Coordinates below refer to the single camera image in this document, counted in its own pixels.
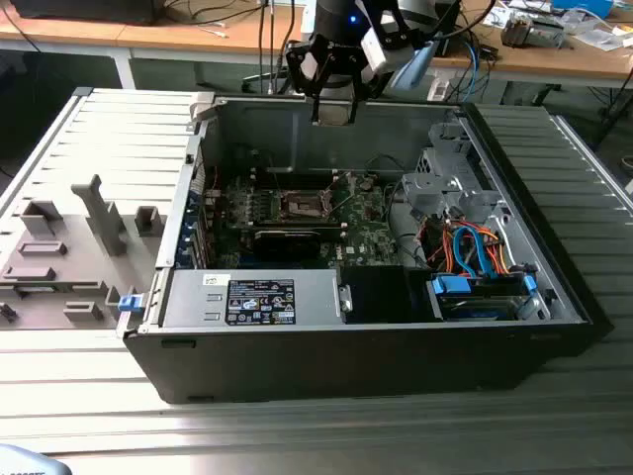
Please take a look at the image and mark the blue disk carrier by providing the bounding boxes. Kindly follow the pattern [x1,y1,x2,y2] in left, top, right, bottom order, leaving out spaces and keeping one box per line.
[427,273,540,323]

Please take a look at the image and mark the black plastic duct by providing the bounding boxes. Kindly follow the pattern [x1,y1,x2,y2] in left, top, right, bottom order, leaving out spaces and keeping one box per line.
[340,265,430,326]

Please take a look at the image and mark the pale blue teach pendant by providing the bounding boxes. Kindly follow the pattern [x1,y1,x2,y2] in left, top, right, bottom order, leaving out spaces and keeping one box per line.
[389,40,440,91]

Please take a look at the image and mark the black PC case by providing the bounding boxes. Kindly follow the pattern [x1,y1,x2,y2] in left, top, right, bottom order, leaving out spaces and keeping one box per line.
[116,92,615,405]

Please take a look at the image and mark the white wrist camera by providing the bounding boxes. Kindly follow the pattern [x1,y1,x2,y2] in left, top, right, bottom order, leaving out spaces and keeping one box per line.
[301,48,323,83]
[359,27,414,75]

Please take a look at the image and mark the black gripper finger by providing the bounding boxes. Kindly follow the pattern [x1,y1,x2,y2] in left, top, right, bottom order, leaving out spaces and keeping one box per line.
[348,71,392,124]
[285,42,322,125]

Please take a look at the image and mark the clear plastic bag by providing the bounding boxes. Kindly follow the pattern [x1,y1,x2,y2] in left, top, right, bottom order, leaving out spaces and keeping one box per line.
[576,27,628,53]

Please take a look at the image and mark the orange power wires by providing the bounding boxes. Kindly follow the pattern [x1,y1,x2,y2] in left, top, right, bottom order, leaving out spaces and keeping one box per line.
[422,221,511,274]

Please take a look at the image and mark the blue disk wire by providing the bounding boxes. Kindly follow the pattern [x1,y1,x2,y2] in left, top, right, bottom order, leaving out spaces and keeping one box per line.
[450,223,492,279]

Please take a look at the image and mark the green motherboard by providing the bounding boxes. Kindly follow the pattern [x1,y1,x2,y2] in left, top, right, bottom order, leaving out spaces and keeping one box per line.
[210,167,403,272]

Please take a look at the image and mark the green RAM stick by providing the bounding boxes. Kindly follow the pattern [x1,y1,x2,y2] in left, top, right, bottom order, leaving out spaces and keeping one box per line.
[13,283,71,294]

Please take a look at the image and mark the grey rounded device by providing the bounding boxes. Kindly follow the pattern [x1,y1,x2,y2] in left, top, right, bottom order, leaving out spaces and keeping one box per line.
[0,442,74,475]

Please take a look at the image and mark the CPU socket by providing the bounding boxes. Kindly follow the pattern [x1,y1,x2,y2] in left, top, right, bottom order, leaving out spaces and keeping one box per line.
[275,187,336,223]

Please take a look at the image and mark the blue box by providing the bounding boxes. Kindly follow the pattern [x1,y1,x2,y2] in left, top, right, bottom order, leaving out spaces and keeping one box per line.
[550,0,615,16]

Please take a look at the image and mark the grey parts rack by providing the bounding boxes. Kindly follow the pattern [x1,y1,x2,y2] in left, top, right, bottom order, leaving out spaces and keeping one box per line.
[0,172,168,332]

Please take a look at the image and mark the black flat box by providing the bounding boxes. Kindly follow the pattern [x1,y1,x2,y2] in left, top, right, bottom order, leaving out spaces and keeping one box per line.
[9,0,160,27]

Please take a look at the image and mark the metal CPU cooler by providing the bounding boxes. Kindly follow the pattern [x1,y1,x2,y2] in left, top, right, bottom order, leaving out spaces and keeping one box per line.
[499,12,569,50]

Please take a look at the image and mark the wooden desk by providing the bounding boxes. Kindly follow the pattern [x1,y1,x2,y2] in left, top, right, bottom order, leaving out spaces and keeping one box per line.
[395,0,633,100]
[0,0,317,90]

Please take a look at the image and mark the silver power supply unit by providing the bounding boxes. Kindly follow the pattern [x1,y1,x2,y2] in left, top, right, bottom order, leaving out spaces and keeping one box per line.
[158,268,343,329]

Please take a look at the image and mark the metal socket cover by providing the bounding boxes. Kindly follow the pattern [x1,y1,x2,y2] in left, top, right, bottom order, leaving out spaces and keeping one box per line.
[322,170,357,213]

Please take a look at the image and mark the silver drive cage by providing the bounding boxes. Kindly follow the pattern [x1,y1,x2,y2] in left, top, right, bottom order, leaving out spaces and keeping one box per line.
[399,170,501,223]

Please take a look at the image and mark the grey case corner bracket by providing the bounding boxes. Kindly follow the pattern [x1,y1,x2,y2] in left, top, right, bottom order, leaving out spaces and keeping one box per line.
[189,91,220,124]

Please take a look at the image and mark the black graphics card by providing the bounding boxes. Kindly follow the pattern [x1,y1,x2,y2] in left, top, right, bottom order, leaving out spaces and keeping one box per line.
[250,226,323,262]

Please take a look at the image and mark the metal locking lever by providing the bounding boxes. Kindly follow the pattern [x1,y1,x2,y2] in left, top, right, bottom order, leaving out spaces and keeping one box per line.
[266,155,286,199]

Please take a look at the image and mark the silver CPU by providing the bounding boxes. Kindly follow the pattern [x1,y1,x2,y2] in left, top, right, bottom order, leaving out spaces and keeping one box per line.
[315,100,354,128]

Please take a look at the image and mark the silver metal bracket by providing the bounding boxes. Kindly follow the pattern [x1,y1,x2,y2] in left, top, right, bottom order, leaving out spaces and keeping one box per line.
[425,121,475,160]

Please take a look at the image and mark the hard disk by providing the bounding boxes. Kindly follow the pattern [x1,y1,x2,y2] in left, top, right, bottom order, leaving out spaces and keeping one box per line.
[437,291,524,323]

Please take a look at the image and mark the black chair base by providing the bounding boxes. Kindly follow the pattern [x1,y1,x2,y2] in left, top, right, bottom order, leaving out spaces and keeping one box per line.
[240,68,293,96]

